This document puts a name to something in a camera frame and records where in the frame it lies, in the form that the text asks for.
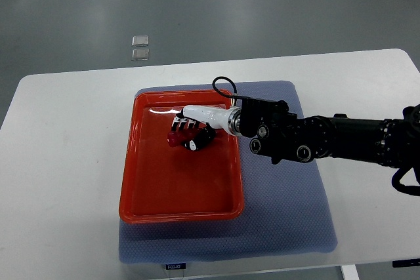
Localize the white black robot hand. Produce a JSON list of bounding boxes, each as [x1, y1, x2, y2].
[[168, 105, 241, 151]]

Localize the red pepper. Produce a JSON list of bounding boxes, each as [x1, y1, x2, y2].
[[167, 128, 202, 148]]

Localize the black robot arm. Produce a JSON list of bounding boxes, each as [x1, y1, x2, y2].
[[228, 94, 419, 196]]

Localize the red plastic tray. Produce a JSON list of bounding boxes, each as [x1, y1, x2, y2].
[[119, 88, 244, 224]]

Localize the upper metal floor plate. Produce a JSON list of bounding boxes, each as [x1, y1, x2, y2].
[[131, 35, 149, 47]]

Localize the black label tag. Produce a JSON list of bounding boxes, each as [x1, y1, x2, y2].
[[165, 263, 186, 271]]

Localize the white table leg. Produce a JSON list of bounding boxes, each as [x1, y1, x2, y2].
[[340, 264, 360, 280]]

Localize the dark blue label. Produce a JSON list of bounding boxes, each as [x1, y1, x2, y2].
[[392, 258, 420, 268]]

